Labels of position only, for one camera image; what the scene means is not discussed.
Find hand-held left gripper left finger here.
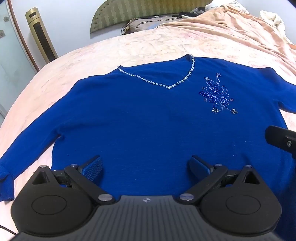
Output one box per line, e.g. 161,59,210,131
31,156,115,205

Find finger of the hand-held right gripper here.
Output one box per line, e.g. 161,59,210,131
265,125,296,159

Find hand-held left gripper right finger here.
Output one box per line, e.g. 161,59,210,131
179,156,260,205

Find blue beaded sweater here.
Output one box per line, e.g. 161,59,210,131
0,54,296,202

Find dark clothes pile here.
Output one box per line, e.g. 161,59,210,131
180,6,207,18

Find pink floral bed sheet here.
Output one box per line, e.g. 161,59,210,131
0,24,296,234

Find orange blanket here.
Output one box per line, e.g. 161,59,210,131
157,4,296,81

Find white crumpled quilt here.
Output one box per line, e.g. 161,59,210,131
259,10,288,44

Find gold tower fan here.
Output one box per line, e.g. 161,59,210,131
25,9,59,63

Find white printed pillow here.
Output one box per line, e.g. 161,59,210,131
205,0,245,12

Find frosted glass sliding door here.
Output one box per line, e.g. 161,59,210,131
0,0,40,121

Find brown pillow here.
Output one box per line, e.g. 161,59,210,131
121,15,185,35

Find green padded headboard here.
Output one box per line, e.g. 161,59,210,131
90,0,213,35

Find black cable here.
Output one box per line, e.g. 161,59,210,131
0,225,18,237

